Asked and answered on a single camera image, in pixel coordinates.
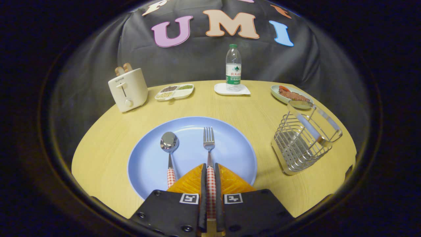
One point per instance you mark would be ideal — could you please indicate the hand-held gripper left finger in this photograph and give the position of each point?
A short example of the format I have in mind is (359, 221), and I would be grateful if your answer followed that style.
(172, 210)

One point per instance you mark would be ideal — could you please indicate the red tomato slice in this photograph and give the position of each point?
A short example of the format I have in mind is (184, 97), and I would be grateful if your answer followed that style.
(284, 88)

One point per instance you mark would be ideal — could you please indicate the brown cooked meat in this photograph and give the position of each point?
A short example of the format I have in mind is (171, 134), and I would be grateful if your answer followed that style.
(294, 95)

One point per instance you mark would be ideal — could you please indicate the clear water bottle green cap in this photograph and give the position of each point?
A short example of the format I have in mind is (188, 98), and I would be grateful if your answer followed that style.
(233, 70)

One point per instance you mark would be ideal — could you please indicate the white divided dish of grains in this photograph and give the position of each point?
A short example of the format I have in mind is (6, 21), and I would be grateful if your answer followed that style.
(174, 92)

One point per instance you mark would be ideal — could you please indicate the pale green plate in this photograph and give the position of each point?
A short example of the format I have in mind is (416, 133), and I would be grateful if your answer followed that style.
(279, 96)

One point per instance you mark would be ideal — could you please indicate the black backdrop cloth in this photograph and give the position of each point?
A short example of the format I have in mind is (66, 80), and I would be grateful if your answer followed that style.
(197, 62)

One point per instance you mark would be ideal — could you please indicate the toast slice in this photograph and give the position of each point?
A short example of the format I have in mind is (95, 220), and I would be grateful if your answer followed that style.
(118, 70)
(127, 67)

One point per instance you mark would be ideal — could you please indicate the white square coaster tray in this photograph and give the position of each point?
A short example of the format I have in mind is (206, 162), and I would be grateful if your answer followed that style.
(220, 89)

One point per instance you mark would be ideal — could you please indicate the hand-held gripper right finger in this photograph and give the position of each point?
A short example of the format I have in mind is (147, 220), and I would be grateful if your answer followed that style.
(256, 210)

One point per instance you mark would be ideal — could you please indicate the cream white toaster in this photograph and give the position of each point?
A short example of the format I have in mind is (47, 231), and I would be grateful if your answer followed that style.
(130, 90)

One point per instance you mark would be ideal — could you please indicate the light blue round plate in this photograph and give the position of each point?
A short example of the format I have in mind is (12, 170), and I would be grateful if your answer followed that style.
(230, 148)

